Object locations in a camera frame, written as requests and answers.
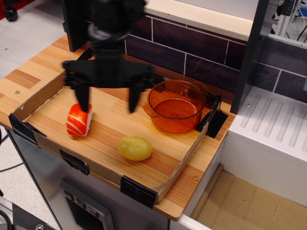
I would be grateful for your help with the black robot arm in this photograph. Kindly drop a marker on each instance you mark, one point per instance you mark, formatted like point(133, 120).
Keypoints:
point(113, 21)

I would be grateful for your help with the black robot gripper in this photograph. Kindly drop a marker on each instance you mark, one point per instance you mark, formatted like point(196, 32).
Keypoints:
point(104, 67)

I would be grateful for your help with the orange transparent plastic pot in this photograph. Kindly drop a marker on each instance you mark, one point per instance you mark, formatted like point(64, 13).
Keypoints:
point(175, 106)

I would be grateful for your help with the black caster wheel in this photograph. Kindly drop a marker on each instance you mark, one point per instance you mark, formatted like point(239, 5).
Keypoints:
point(10, 14)

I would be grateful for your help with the salmon nigiri sushi toy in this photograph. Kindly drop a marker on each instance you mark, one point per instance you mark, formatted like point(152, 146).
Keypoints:
point(78, 121)

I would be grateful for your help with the white toy sink drainboard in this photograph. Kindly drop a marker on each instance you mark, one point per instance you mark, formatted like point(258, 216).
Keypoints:
point(266, 145)

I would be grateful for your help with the cardboard fence with black tape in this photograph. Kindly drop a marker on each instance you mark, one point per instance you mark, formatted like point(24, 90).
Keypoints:
point(168, 172)

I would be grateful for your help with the yellow toy potato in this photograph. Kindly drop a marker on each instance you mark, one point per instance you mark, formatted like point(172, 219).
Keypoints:
point(135, 148)

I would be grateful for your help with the grey toy oven front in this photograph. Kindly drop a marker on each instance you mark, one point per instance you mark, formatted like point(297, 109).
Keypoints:
point(87, 213)

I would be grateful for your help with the dark grey vertical post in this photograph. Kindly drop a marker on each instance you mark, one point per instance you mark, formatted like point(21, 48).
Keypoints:
point(260, 30)

